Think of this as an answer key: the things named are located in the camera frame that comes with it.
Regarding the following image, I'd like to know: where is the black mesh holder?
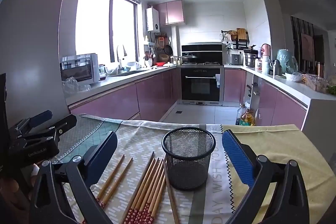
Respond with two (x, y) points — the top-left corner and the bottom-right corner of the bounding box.
(161, 127), (216, 191)

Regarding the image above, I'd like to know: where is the white toaster oven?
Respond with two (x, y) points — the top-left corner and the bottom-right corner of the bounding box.
(60, 53), (100, 84)

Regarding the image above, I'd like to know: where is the pink wall cabinet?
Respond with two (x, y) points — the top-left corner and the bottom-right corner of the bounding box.
(154, 0), (184, 26)

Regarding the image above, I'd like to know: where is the bunch of wooden chopsticks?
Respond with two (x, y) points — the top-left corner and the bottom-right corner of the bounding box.
(123, 152), (181, 224)

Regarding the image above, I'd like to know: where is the framed wall picture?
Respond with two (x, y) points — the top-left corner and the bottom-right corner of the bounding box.
(301, 32), (314, 61)

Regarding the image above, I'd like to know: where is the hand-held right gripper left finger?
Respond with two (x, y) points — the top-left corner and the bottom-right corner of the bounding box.
(28, 131), (118, 224)

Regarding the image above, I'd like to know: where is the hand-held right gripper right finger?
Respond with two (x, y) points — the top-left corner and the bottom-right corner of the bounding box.
(221, 130), (310, 224)

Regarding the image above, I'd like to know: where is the black built-in oven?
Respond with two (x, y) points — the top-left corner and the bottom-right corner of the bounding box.
(181, 67), (221, 102)

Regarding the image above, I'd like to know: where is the black wall rack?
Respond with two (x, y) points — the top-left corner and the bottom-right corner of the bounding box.
(220, 30), (248, 48)

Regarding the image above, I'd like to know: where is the patterned tablecloth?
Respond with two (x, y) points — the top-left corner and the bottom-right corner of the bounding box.
(50, 114), (331, 224)

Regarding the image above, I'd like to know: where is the clear plastic food container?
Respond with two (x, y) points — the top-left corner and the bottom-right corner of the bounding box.
(304, 74), (328, 92)

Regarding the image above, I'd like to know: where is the steel thermos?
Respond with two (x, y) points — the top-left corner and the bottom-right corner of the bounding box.
(273, 59), (282, 77)

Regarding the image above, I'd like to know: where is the silver rice cooker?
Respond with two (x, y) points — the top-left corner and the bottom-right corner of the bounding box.
(227, 49), (243, 65)

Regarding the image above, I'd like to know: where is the white water heater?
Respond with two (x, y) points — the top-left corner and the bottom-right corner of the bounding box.
(146, 7), (160, 31)

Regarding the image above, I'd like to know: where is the teal plastic bag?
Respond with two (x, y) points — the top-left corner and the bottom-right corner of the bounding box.
(277, 49), (298, 74)

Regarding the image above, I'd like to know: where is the clear plastic bag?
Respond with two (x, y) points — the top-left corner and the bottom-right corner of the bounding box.
(62, 77), (91, 94)

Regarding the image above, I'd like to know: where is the kitchen window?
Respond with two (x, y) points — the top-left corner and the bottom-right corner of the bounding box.
(75, 0), (138, 63)

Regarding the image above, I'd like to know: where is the black range hood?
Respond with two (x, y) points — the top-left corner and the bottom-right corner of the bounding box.
(181, 43), (223, 53)

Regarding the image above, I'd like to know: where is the steel pot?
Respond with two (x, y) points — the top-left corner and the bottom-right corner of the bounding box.
(245, 53), (257, 67)

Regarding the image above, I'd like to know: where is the kitchen faucet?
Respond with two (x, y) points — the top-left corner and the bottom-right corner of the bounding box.
(117, 44), (128, 73)

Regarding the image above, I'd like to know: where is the wooden cutting board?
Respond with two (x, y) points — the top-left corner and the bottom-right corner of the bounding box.
(237, 28), (248, 42)

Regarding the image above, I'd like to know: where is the yellow cooking oil bottle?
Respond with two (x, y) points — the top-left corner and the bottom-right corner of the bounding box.
(240, 108), (256, 126)

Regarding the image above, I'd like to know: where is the grey refrigerator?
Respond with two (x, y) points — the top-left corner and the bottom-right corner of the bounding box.
(0, 0), (78, 130)

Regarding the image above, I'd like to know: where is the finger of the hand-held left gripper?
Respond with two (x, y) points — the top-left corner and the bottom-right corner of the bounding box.
(21, 114), (78, 140)
(9, 110), (53, 135)

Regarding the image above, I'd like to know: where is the pink base cabinet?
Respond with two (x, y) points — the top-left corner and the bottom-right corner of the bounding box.
(68, 68), (181, 122)
(223, 68), (307, 131)

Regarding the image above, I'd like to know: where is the red-ended wooden chopstick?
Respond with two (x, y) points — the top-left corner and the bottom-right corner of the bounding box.
(96, 154), (126, 205)
(100, 157), (133, 210)

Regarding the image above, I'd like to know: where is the lidded wok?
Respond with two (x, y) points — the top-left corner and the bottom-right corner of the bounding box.
(182, 53), (198, 64)

